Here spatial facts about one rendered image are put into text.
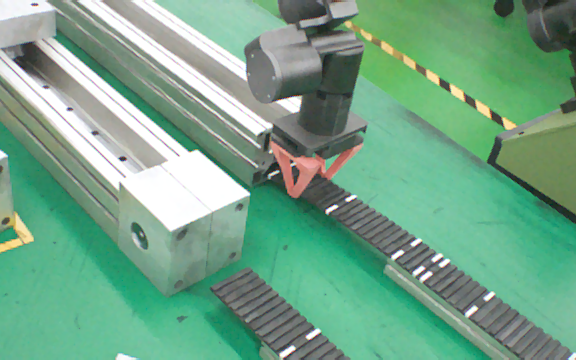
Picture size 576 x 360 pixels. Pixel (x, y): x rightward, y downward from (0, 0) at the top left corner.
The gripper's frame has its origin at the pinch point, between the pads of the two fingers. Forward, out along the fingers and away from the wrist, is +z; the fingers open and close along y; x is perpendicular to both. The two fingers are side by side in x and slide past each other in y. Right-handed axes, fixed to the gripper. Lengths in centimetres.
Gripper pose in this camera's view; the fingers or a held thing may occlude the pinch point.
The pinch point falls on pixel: (308, 183)
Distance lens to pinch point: 83.5
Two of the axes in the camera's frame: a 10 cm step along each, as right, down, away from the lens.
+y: -7.2, 3.4, -6.1
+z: -1.5, 7.8, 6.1
